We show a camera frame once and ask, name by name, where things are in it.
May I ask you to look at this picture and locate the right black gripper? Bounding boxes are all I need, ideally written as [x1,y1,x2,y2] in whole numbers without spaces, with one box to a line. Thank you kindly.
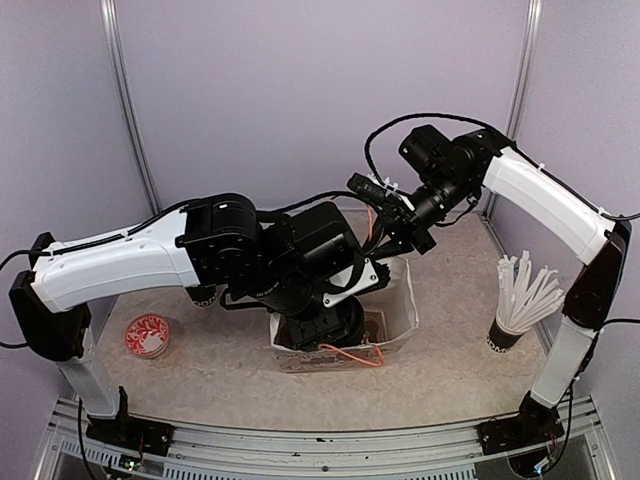
[367,168,477,259]

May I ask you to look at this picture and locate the white paper takeout bag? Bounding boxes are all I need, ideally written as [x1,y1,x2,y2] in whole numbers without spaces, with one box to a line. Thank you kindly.
[269,257,420,373]

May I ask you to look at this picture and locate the brown cardboard cup carrier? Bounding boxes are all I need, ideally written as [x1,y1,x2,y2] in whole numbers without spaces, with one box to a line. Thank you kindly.
[273,310,387,349]

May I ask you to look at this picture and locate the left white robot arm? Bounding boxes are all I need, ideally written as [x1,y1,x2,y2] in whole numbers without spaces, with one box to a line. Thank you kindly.
[9,193,382,445]

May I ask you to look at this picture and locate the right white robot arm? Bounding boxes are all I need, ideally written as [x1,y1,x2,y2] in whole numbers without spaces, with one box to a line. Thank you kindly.
[399,125,630,444]

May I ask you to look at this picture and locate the bundle of white wrapped straws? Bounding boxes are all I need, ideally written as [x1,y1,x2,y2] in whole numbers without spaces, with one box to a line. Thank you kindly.
[495,250,565,336]

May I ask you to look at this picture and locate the black cup holding straws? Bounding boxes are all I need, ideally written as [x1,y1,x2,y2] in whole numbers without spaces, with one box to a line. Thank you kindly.
[486,316,524,354]

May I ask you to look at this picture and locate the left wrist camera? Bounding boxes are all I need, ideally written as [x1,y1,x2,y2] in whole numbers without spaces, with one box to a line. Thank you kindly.
[322,258,391,308]

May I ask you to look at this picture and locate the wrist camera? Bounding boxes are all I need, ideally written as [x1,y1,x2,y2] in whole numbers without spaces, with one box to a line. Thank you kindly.
[322,258,391,308]
[347,173,415,214]

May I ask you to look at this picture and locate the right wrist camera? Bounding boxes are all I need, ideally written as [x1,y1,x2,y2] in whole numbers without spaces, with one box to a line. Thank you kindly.
[347,173,415,214]

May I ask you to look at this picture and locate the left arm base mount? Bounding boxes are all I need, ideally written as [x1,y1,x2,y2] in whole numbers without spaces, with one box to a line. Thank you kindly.
[86,417,175,457]

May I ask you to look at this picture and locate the aluminium front frame rail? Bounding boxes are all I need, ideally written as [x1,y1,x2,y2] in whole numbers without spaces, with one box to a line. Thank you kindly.
[47,394,609,480]

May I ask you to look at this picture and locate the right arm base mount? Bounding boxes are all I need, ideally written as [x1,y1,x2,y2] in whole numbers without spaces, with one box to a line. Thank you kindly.
[476,414,565,455]

